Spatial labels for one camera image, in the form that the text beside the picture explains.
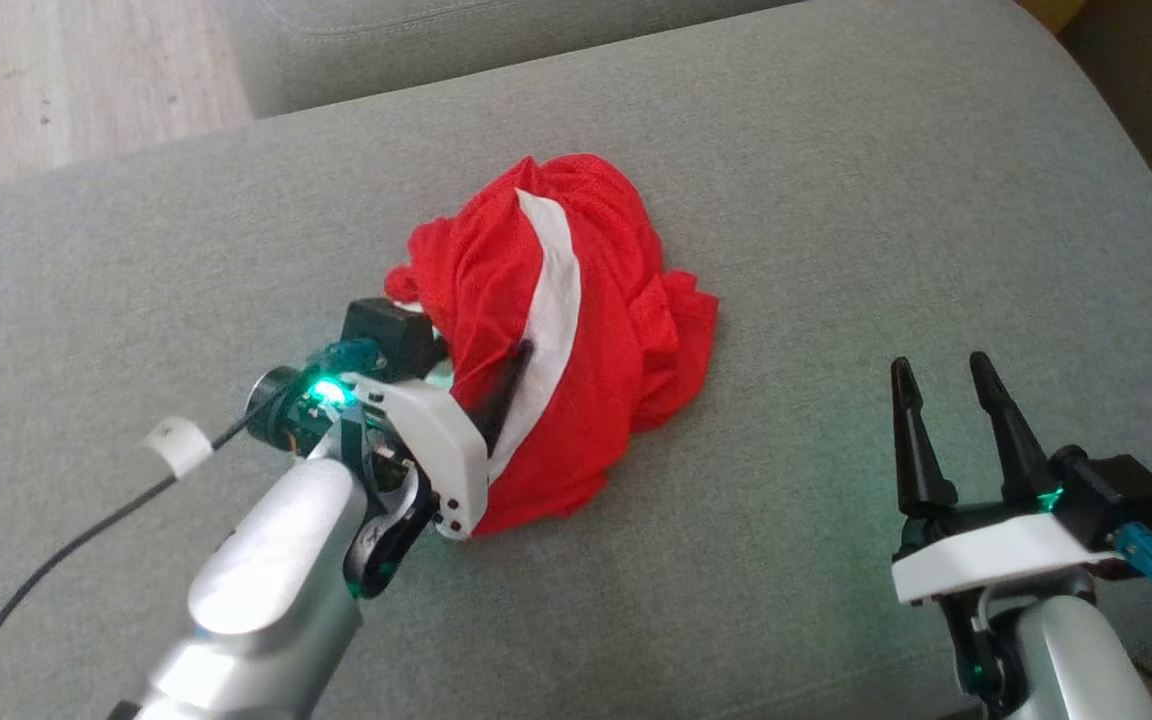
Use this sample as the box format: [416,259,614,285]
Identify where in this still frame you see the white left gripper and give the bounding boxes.
[246,339,536,542]

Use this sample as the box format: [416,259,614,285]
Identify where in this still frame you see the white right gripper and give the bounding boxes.
[890,351,1124,607]

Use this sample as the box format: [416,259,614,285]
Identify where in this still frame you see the red shorts with white stripe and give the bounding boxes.
[384,153,720,538]

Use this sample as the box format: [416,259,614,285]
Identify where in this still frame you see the grey sofa back cushion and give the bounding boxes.
[224,0,807,119]

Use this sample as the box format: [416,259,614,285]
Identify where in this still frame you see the grey sofa seat cushion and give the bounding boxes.
[0,0,1152,720]

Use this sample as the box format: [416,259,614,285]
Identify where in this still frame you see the yellow object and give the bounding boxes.
[1016,0,1089,33]

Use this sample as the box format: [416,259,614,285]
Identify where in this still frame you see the blue left camera connector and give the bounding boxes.
[308,339,384,372]

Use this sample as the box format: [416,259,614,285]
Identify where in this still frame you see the white cable tag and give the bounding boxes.
[143,417,214,479]

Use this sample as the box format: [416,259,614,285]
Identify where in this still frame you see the black left camera cable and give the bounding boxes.
[0,405,262,720]

